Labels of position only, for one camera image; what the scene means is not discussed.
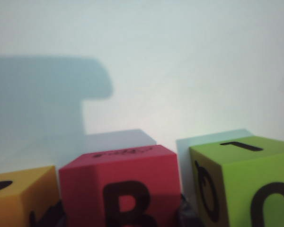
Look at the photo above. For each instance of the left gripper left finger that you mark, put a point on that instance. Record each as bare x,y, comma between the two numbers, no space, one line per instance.
58,217

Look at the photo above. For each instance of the yellow block with letter Q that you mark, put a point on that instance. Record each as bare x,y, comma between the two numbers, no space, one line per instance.
14,205

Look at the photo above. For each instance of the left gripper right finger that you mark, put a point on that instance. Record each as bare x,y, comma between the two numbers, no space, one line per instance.
188,215

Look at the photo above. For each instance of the pink block with letter T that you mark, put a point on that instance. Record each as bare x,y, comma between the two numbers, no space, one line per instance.
85,184

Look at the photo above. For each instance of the green block with letter O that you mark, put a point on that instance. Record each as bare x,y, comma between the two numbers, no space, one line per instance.
239,177

